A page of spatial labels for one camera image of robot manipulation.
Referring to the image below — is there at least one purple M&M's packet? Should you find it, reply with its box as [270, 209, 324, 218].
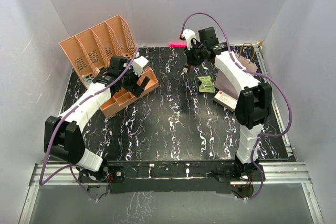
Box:
[184, 64, 193, 73]

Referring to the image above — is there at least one green snack packet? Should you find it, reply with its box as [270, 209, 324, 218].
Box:
[197, 76, 215, 93]

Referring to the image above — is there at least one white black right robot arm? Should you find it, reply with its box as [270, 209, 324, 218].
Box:
[180, 27, 272, 180]

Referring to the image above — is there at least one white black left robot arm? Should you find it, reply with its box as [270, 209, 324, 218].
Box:
[44, 55, 150, 182]

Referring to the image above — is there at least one pink red marker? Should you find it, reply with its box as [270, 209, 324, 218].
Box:
[169, 41, 187, 48]

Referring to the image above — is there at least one blue correction tape blister pack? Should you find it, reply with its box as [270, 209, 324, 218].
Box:
[82, 75, 94, 88]

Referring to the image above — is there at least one peach plastic desk organizer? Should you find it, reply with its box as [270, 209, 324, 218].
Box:
[59, 15, 159, 118]

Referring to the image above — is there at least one white red cardboard box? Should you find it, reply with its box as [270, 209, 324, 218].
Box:
[213, 91, 237, 112]

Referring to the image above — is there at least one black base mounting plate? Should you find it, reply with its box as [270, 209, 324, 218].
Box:
[79, 160, 265, 194]

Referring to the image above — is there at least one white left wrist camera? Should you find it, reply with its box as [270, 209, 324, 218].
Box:
[131, 56, 149, 77]

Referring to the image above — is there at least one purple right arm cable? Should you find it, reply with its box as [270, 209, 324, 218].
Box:
[181, 13, 292, 201]

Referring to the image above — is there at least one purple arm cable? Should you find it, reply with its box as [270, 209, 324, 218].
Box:
[181, 13, 292, 201]
[38, 46, 140, 202]

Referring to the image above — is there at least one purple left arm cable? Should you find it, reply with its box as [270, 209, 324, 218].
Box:
[38, 46, 140, 202]

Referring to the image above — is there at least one aluminium frame rail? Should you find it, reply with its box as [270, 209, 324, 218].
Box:
[20, 48, 323, 223]

